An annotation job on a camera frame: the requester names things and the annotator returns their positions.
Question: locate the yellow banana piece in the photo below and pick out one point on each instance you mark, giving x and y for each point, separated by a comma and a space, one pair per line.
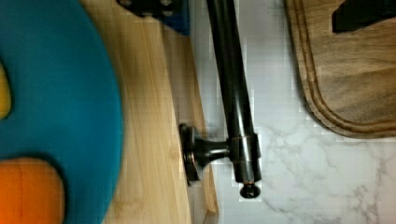
5, 96

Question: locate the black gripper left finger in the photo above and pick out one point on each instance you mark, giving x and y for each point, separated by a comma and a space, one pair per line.
174, 14

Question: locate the black drawer handle bar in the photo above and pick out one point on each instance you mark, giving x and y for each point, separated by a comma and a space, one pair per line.
242, 145

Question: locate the teal plate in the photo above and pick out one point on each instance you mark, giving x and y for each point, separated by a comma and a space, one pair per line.
65, 100

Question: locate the orange fruit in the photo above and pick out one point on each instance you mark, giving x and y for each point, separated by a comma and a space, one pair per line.
31, 192

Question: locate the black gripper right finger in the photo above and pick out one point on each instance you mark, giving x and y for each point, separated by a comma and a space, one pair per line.
353, 15

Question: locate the wooden cutting board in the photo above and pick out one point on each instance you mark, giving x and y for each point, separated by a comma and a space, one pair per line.
348, 79

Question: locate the wooden drawer box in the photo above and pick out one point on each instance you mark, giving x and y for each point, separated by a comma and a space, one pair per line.
159, 90

